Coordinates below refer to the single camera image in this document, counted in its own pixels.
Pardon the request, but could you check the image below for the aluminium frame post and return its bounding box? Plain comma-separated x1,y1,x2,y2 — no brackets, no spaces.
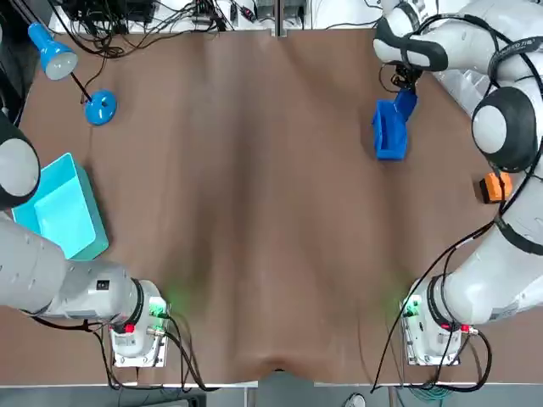
272,0,290,40

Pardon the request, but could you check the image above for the small blue parts tray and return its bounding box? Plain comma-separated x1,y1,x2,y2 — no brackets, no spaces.
392,89,421,125

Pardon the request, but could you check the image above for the clear plastic organizer case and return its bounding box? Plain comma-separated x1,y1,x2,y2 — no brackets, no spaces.
435,67,489,122

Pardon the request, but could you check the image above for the black flat electronics box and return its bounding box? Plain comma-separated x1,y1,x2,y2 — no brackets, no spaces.
71,0,159,25

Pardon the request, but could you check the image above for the teal plastic bin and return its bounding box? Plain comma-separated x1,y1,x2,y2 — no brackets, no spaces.
11,152,111,261

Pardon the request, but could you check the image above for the white desk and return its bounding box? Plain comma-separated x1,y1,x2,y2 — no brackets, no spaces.
48,0,383,34

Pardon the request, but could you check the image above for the blue desk lamp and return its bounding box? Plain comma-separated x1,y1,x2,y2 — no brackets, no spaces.
26,21,119,127

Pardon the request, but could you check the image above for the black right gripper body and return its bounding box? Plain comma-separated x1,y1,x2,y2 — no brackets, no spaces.
389,61,424,93

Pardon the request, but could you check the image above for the orange push button box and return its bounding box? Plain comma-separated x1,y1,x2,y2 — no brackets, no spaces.
478,170,515,205

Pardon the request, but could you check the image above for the blue storage box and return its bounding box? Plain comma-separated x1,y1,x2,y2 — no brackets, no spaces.
372,99,410,163

